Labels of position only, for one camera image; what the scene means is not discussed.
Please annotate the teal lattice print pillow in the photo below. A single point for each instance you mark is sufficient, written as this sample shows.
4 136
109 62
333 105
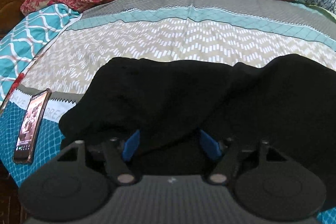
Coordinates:
29 35

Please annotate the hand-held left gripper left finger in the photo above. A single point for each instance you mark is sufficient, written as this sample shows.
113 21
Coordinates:
131 146

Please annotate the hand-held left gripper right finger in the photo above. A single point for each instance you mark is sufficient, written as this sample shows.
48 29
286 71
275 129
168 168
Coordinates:
211 146

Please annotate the light green bed sheet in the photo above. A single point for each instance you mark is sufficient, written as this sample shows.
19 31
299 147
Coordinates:
325 10

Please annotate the smartphone in clear case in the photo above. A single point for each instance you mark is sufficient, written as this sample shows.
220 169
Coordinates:
30 127

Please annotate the patterned teal beige bedspread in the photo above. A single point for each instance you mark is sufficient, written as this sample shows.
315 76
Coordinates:
157 40

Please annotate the black pants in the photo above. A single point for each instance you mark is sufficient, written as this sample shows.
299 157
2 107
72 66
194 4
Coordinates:
197 98

